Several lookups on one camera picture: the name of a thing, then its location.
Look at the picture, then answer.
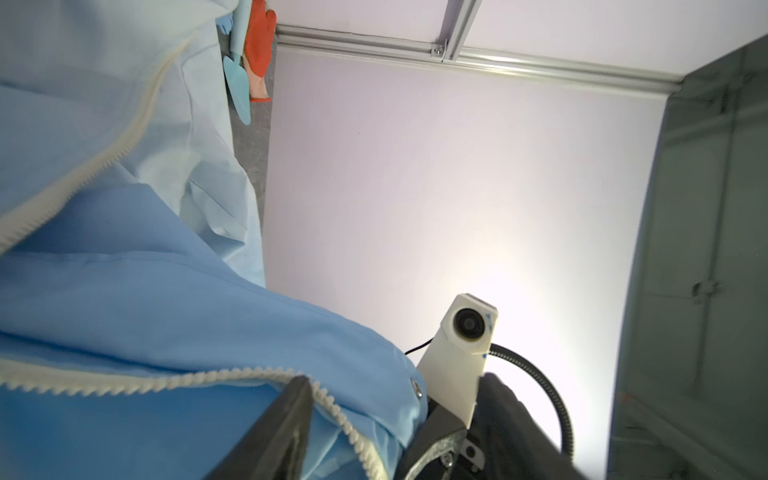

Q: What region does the teal toy trowel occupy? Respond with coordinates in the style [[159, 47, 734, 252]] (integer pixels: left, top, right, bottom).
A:
[[223, 0, 252, 125]]

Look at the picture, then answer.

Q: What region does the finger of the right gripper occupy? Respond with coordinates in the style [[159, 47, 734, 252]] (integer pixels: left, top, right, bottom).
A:
[[394, 401, 467, 480]]

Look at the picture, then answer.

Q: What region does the light blue zip jacket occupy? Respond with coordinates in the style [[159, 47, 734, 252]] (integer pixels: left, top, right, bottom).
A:
[[1, 1, 427, 479]]

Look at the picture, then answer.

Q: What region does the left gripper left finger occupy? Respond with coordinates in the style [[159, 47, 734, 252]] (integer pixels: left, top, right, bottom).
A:
[[206, 376, 314, 480]]

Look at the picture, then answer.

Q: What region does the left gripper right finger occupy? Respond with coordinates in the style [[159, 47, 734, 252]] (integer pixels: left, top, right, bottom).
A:
[[469, 373, 584, 480]]

